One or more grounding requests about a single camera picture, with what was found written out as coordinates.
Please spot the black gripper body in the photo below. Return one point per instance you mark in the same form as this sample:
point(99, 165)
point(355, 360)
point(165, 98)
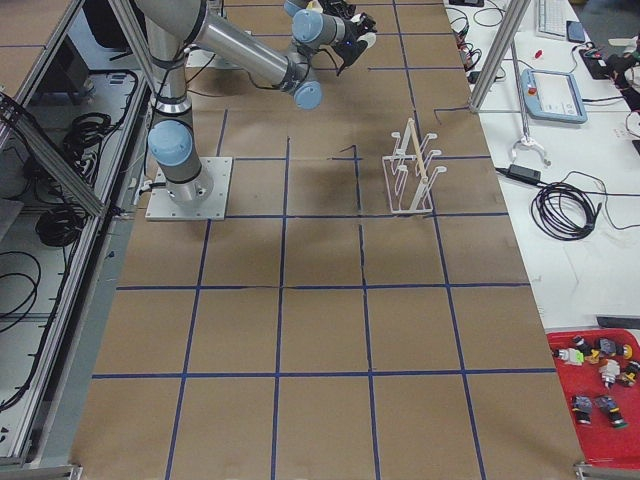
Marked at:
point(348, 34)
point(336, 7)

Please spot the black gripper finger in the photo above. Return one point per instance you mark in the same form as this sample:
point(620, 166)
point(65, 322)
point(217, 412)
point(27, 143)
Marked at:
point(365, 23)

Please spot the white cup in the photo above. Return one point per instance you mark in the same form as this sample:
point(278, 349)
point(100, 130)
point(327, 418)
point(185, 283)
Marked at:
point(368, 37)

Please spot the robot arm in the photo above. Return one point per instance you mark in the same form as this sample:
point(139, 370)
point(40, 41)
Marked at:
point(291, 7)
point(174, 26)

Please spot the white keyboard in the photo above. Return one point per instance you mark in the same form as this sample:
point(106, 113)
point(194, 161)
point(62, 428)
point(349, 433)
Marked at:
point(551, 22)

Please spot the teach pendant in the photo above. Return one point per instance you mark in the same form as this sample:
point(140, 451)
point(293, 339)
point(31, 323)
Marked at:
point(553, 96)

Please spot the white plastic clamp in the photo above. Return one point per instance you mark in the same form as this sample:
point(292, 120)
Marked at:
point(528, 144)

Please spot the black power adapter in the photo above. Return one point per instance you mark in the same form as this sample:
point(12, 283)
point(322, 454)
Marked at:
point(524, 174)

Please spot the red parts tray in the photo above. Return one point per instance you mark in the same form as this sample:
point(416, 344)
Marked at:
point(599, 374)

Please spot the white wire cup rack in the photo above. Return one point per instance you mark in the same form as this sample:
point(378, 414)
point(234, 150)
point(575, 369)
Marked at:
point(409, 176)

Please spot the aluminium frame post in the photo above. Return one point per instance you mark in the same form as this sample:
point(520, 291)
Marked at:
point(501, 42)

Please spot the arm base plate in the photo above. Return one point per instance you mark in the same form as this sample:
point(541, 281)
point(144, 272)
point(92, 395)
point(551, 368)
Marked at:
point(203, 198)

